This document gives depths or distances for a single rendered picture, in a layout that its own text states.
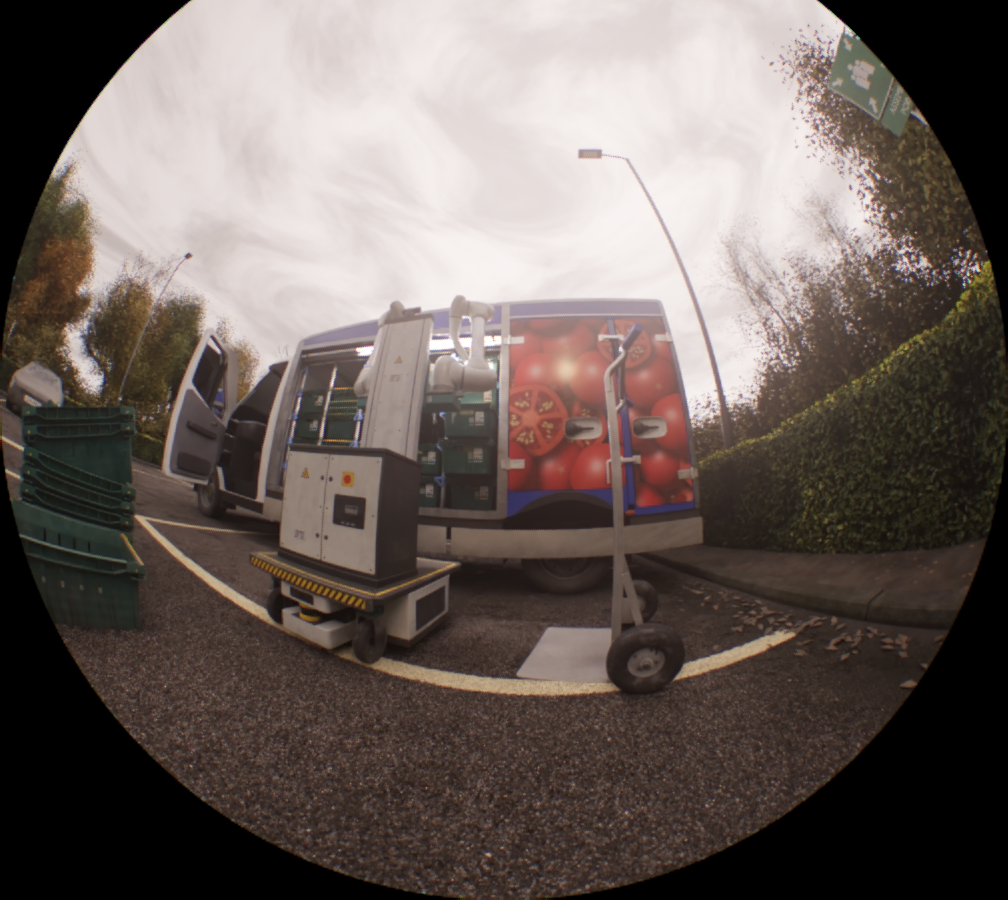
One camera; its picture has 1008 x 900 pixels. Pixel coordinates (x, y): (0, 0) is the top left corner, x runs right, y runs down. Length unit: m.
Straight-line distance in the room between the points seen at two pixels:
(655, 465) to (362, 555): 1.98
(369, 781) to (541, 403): 2.32
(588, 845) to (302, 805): 0.48
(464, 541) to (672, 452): 1.68
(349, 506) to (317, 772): 0.91
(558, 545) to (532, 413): 1.00
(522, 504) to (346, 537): 1.36
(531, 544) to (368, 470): 1.38
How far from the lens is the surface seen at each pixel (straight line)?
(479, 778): 0.83
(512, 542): 2.23
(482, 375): 1.82
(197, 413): 4.06
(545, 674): 1.25
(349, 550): 1.23
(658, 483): 2.37
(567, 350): 2.56
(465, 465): 2.21
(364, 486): 1.18
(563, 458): 2.24
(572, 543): 2.23
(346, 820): 0.75
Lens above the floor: 0.63
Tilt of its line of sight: 22 degrees up
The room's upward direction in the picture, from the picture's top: 1 degrees clockwise
